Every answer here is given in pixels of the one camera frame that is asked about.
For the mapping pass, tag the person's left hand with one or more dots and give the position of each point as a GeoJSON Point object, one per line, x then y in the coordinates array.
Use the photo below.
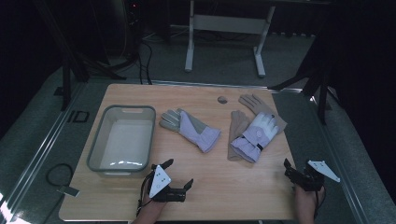
{"type": "Point", "coordinates": [152, 205]}

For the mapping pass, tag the grey tape piece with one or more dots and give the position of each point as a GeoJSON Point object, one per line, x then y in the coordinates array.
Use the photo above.
{"type": "Point", "coordinates": [68, 190]}

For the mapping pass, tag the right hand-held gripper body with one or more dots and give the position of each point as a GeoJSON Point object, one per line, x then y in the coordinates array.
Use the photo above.
{"type": "Point", "coordinates": [311, 182]}

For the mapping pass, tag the white desk frame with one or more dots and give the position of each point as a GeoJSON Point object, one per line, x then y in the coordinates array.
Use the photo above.
{"type": "Point", "coordinates": [229, 25]}

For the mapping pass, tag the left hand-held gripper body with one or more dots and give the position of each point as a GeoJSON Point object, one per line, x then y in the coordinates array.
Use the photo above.
{"type": "Point", "coordinates": [159, 184]}

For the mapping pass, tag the round table hole cover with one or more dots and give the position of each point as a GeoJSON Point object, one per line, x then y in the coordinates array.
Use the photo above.
{"type": "Point", "coordinates": [222, 99]}

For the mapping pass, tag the metal floor rail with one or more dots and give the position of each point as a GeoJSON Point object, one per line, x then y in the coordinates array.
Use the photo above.
{"type": "Point", "coordinates": [40, 155]}
{"type": "Point", "coordinates": [339, 161]}

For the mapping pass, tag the black tripod stand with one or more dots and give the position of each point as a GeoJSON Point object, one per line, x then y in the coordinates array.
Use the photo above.
{"type": "Point", "coordinates": [320, 93]}
{"type": "Point", "coordinates": [67, 62]}

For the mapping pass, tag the beige glove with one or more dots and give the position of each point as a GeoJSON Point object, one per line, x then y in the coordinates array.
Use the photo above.
{"type": "Point", "coordinates": [238, 124]}
{"type": "Point", "coordinates": [253, 104]}

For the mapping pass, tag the grey plastic basin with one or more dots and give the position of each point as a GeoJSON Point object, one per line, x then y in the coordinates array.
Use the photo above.
{"type": "Point", "coordinates": [124, 140]}

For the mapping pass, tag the purple and white glove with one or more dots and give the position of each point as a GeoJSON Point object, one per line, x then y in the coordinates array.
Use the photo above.
{"type": "Point", "coordinates": [196, 132]}
{"type": "Point", "coordinates": [257, 137]}

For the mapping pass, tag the person's right hand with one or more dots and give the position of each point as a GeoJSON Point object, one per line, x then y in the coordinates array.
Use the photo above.
{"type": "Point", "coordinates": [306, 199]}

